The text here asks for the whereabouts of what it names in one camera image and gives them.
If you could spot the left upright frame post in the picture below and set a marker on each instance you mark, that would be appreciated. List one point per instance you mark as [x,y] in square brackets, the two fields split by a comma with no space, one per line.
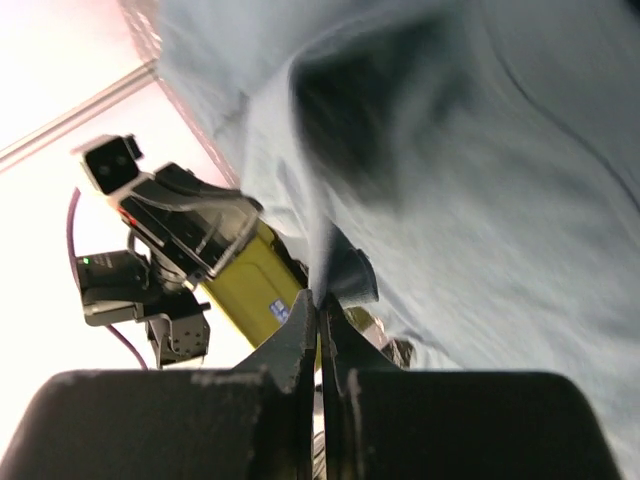
[105,99]

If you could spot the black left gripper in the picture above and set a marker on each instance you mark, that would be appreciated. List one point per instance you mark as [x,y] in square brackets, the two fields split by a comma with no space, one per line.
[193,229]

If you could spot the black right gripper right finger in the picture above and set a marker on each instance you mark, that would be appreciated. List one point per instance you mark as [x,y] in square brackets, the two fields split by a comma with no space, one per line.
[383,422]

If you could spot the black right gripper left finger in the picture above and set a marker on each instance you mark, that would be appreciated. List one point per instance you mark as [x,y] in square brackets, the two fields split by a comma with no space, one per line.
[253,421]

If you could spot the slate blue t shirt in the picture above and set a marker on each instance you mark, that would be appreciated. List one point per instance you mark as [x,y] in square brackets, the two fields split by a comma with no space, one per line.
[483,154]

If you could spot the olive green plastic bin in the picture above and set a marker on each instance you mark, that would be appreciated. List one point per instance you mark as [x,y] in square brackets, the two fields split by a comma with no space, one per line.
[258,288]

